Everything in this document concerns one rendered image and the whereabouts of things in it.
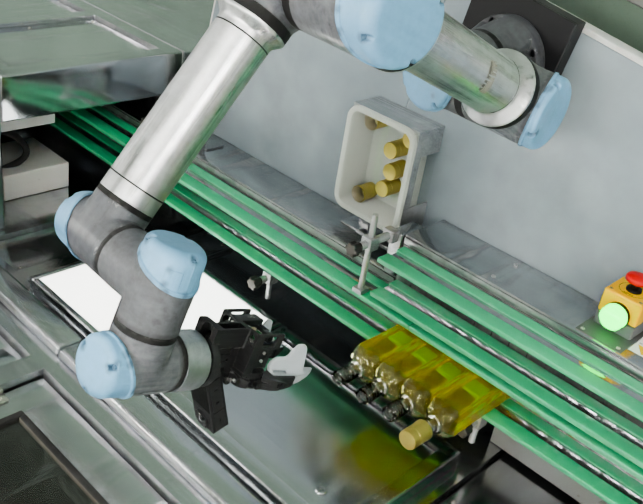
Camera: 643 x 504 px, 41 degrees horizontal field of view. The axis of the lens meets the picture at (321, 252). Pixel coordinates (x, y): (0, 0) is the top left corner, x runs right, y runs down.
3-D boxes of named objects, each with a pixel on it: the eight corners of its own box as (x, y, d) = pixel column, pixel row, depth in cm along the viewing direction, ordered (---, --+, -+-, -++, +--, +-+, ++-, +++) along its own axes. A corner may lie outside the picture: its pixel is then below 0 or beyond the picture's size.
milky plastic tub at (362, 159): (359, 193, 186) (331, 202, 180) (377, 94, 174) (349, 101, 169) (421, 227, 176) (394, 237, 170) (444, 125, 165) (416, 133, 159)
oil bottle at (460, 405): (488, 380, 158) (416, 426, 143) (496, 356, 155) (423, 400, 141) (513, 396, 155) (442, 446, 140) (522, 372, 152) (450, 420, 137)
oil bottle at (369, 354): (415, 333, 167) (341, 373, 153) (422, 310, 165) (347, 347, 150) (438, 348, 164) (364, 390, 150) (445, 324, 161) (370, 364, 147)
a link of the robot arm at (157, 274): (114, 210, 95) (82, 296, 98) (173, 257, 89) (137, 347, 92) (168, 216, 102) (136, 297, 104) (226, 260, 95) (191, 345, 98)
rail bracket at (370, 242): (378, 277, 170) (335, 296, 161) (394, 202, 162) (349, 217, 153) (389, 284, 168) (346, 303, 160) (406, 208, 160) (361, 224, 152)
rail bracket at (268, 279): (287, 283, 192) (242, 301, 183) (291, 257, 188) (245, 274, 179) (299, 291, 189) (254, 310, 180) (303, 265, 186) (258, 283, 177)
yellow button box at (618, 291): (612, 307, 150) (592, 321, 145) (626, 271, 147) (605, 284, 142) (649, 327, 146) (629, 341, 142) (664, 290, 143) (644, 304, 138)
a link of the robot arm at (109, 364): (126, 349, 90) (99, 417, 93) (200, 345, 99) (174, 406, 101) (85, 312, 95) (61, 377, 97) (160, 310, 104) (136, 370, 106)
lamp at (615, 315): (600, 319, 144) (592, 324, 142) (609, 296, 142) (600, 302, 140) (624, 332, 142) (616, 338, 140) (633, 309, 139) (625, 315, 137)
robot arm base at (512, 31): (497, -5, 147) (462, -1, 140) (561, 47, 141) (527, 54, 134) (458, 68, 156) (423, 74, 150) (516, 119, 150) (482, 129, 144)
